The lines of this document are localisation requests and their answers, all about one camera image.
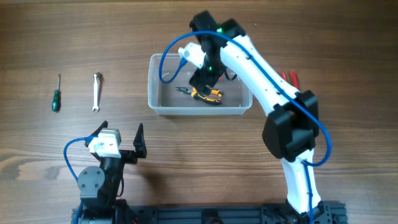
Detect blue cable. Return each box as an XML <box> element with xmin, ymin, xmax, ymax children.
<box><xmin>63</xmin><ymin>136</ymin><xmax>98</xmax><ymax>224</ymax></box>
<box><xmin>158</xmin><ymin>30</ymin><xmax>333</xmax><ymax>224</ymax></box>

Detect green handled screwdriver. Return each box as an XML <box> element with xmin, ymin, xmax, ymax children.
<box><xmin>52</xmin><ymin>73</ymin><xmax>61</xmax><ymax>112</ymax></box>

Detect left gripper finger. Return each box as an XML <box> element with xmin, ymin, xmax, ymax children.
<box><xmin>133</xmin><ymin>123</ymin><xmax>146</xmax><ymax>152</ymax></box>
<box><xmin>85</xmin><ymin>121</ymin><xmax>108</xmax><ymax>147</ymax></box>

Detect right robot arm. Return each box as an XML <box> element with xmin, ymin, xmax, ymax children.
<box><xmin>179</xmin><ymin>11</ymin><xmax>323</xmax><ymax>214</ymax></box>

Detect clear plastic container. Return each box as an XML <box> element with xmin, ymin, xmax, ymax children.
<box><xmin>147</xmin><ymin>54</ymin><xmax>252</xmax><ymax>116</ymax></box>

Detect orange black long-nose pliers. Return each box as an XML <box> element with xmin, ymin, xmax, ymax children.
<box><xmin>175</xmin><ymin>87</ymin><xmax>224</xmax><ymax>106</ymax></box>

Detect right blue cable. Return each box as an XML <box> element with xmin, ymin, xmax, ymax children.
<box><xmin>158</xmin><ymin>30</ymin><xmax>333</xmax><ymax>224</ymax></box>

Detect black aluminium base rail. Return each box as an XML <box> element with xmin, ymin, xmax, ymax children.
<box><xmin>71</xmin><ymin>200</ymin><xmax>348</xmax><ymax>224</ymax></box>

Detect red handled cutting pliers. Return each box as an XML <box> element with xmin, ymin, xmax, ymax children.
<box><xmin>280</xmin><ymin>70</ymin><xmax>300</xmax><ymax>90</ymax></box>

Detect left blue cable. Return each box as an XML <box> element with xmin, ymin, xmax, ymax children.
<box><xmin>63</xmin><ymin>136</ymin><xmax>98</xmax><ymax>224</ymax></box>

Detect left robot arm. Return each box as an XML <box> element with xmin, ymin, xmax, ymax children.
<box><xmin>69</xmin><ymin>121</ymin><xmax>147</xmax><ymax>224</ymax></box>

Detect small silver wrench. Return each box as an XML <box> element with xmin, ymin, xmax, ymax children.
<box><xmin>92</xmin><ymin>72</ymin><xmax>102</xmax><ymax>112</ymax></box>

